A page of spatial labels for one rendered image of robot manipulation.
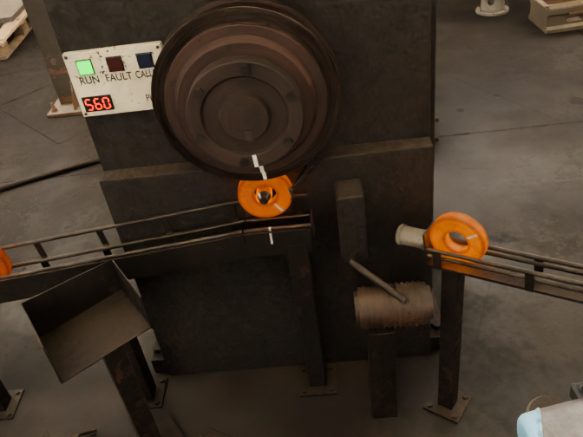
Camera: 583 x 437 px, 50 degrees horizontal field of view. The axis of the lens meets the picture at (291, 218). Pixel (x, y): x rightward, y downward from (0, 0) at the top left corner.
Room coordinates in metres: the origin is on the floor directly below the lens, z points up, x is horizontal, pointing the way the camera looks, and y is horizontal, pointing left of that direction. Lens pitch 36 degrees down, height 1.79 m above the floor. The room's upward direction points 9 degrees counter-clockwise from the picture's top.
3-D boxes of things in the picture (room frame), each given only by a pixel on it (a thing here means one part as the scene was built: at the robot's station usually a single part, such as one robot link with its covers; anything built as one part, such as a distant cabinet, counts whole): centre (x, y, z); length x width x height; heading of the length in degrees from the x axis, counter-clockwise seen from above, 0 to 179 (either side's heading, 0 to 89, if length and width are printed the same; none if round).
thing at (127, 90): (1.59, 0.39, 1.15); 0.26 x 0.02 x 0.18; 85
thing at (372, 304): (1.29, -0.25, 0.27); 0.22 x 0.13 x 0.53; 85
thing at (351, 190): (1.45, -0.17, 0.68); 0.11 x 0.08 x 0.24; 175
